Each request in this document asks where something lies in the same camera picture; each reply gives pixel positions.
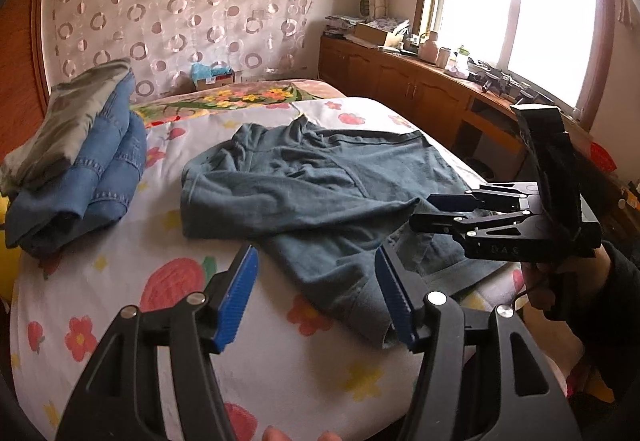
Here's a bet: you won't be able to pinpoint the floral blanket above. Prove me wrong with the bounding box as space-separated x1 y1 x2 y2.
129 78 347 128

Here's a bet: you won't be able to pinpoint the wooden headboard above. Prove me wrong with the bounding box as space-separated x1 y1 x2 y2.
29 0 57 99

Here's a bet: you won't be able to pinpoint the teal pants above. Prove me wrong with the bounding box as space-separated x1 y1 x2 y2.
180 116 511 350

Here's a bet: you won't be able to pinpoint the light blue plastic bag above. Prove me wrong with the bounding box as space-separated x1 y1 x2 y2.
191 62 232 79

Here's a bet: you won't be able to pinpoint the flat cardboard box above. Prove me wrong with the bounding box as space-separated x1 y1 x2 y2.
352 20 408 48

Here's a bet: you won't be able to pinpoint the yellow cloth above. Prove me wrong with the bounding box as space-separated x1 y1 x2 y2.
0 228 22 304

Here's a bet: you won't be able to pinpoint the folded blue jeans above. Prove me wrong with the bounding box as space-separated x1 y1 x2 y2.
5 70 149 258

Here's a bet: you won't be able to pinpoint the person's right hand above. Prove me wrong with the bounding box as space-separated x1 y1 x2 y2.
522 243 615 323

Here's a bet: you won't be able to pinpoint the small cardboard box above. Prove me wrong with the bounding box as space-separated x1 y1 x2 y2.
192 69 244 91

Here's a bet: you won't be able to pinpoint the wooden cabinet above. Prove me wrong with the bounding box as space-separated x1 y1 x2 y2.
319 35 640 242

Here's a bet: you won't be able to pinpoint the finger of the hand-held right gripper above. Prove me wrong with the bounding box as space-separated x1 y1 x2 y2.
409 210 532 240
428 181 544 213

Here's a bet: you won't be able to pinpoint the pile of dark gadgets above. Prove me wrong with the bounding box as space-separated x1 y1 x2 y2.
469 60 548 104

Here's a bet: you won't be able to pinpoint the window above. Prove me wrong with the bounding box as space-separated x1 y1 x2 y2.
417 0 618 127

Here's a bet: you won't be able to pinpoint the folded olive pants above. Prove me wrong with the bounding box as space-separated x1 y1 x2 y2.
0 58 132 195

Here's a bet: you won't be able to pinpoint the red ornament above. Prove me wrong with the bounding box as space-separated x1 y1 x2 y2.
590 140 620 173

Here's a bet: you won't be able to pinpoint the person's right forearm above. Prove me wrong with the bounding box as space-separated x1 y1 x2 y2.
567 241 640 404

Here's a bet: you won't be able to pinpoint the pink jar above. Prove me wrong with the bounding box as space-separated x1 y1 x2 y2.
417 32 441 63

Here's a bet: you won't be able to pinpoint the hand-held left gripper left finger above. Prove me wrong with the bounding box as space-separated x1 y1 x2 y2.
55 245 260 441

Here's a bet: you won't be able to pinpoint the strawberry print bed sheet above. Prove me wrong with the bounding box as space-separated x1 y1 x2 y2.
9 95 528 441

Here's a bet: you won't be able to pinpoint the stack of papers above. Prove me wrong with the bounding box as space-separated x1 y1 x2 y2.
322 14 362 40

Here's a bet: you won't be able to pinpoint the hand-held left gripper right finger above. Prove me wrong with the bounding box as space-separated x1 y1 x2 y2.
375 243 583 441

